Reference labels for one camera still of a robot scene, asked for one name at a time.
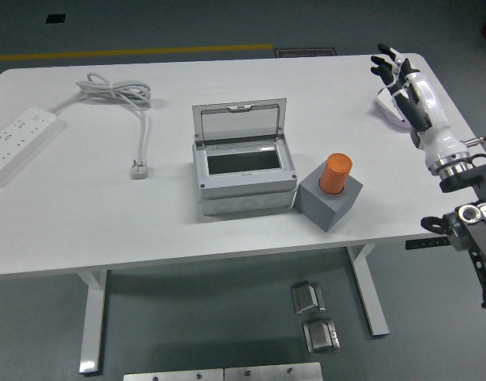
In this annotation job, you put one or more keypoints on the orange cylindrical battery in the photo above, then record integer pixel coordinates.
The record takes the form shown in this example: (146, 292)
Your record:
(336, 174)

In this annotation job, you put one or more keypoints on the steel base plate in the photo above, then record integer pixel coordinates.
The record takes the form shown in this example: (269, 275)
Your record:
(171, 375)
(272, 373)

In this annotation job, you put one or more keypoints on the black table control panel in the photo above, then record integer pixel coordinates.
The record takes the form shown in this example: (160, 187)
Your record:
(425, 243)

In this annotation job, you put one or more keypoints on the white table leg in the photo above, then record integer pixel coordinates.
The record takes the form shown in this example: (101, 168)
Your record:
(92, 317)
(370, 293)

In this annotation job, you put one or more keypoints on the white power strip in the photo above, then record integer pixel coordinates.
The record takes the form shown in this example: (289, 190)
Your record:
(16, 139)

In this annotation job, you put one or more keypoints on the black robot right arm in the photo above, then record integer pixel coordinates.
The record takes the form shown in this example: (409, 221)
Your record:
(463, 232)

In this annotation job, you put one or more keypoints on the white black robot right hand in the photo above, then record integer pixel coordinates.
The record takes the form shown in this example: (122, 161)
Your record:
(441, 139)

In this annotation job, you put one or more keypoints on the grey plastic enclosure box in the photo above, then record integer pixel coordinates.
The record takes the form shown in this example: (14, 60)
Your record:
(247, 186)

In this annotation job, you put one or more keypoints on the purple plastic tray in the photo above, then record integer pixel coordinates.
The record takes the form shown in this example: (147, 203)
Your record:
(398, 121)

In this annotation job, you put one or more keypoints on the clear hinged box lid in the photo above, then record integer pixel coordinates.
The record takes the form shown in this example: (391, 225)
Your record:
(239, 123)

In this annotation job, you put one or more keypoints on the grey block holder with hole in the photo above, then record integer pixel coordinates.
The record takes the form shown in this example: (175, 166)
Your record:
(326, 210)

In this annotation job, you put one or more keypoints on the black floor cover plate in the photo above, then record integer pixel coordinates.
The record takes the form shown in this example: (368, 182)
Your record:
(55, 18)

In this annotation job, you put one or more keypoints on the white square card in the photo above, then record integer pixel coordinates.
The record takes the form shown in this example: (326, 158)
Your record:
(386, 101)

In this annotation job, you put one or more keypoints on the dark floor sign mat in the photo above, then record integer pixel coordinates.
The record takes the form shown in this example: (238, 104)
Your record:
(304, 52)

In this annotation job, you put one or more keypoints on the metal foot bracket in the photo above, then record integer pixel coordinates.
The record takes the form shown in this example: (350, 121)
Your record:
(320, 337)
(306, 297)

